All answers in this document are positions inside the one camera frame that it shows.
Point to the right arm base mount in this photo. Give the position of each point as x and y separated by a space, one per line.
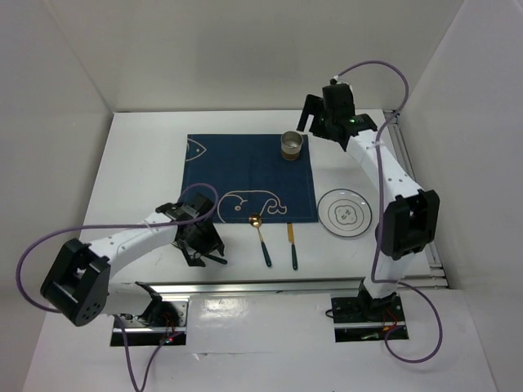
358 319

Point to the gold fork green handle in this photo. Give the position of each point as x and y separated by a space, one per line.
216 259

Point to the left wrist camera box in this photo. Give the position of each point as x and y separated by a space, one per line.
181 212

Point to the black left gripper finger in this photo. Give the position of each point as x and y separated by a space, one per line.
192 260
213 240

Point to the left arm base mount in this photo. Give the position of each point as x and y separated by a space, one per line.
168 328

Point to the gold spoon green handle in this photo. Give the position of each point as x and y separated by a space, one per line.
255 220

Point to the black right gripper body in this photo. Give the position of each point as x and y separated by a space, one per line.
328 118

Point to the blue whale placemat cloth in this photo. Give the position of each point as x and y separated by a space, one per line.
251 176

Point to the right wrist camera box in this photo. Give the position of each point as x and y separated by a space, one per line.
338 81

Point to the gold knife green handle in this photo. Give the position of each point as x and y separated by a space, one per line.
293 247

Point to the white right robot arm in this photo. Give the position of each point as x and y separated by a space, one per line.
407 212

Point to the front aluminium rail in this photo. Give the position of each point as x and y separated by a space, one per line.
244 288

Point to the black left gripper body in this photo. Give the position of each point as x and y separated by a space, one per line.
196 241

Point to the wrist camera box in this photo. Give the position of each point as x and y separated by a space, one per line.
338 81
181 212

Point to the small metal cup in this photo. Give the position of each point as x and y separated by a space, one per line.
291 145

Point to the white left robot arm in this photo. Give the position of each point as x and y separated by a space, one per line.
79 283

